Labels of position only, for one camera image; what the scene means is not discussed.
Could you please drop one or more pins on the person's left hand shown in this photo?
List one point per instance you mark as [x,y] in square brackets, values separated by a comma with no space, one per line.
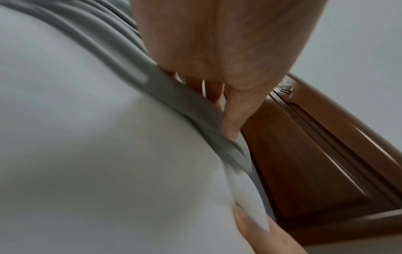
[226,44]

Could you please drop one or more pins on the person's right hand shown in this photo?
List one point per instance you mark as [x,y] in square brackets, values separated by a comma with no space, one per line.
[270,243]

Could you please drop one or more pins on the white pillow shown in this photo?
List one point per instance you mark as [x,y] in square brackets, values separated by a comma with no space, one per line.
[94,161]

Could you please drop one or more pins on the brown wooden headboard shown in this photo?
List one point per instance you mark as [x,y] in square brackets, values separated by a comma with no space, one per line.
[314,161]

